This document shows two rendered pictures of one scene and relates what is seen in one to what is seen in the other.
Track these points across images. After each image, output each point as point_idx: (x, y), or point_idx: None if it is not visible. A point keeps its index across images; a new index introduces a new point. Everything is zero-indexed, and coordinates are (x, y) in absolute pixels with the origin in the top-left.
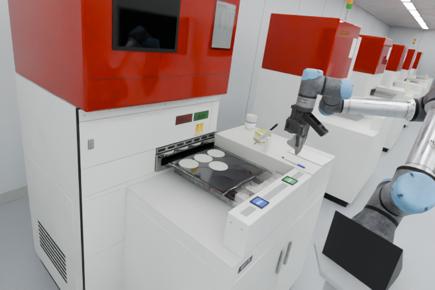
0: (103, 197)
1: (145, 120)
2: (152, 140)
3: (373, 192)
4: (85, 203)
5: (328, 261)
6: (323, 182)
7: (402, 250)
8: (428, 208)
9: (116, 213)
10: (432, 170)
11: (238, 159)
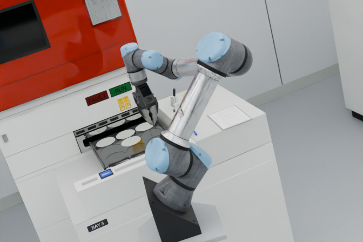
0: (33, 178)
1: (49, 109)
2: (65, 125)
3: None
4: (18, 183)
5: (152, 222)
6: (251, 147)
7: (149, 203)
8: (157, 167)
9: (53, 192)
10: (175, 134)
11: (160, 131)
